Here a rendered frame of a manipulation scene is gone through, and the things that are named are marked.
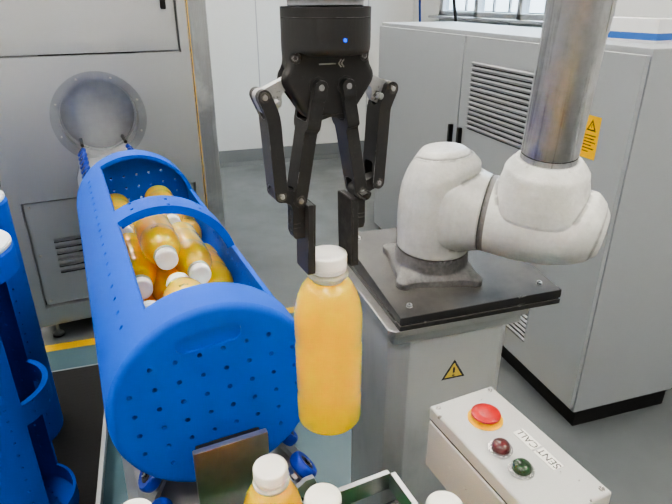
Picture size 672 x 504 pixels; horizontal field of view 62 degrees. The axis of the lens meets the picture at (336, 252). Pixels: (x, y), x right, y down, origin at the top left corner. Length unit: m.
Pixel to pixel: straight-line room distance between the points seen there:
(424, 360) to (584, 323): 1.18
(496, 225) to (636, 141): 1.03
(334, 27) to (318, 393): 0.35
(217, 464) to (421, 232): 0.59
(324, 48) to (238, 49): 5.39
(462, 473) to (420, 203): 0.55
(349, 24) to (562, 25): 0.57
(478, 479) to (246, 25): 5.40
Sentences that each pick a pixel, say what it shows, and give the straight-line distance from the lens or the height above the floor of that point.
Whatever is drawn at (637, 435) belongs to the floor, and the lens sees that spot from 2.62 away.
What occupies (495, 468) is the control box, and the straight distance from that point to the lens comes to 0.70.
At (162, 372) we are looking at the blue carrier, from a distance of 0.74.
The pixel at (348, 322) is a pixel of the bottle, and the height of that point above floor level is 1.29.
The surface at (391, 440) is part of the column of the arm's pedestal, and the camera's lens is 1.31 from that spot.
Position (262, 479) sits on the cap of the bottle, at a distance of 0.66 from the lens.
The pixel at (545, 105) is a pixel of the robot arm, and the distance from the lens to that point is 1.02.
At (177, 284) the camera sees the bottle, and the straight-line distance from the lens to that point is 0.87.
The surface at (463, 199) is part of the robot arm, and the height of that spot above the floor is 1.24.
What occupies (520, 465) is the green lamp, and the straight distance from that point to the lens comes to 0.69.
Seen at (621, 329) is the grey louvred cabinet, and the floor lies 0.44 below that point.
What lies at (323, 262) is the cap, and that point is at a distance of 0.53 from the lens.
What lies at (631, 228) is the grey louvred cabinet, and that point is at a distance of 2.17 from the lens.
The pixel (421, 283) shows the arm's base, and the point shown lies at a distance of 1.16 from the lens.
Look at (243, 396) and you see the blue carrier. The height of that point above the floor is 1.08.
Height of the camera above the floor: 1.58
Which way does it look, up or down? 24 degrees down
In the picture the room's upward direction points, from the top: straight up
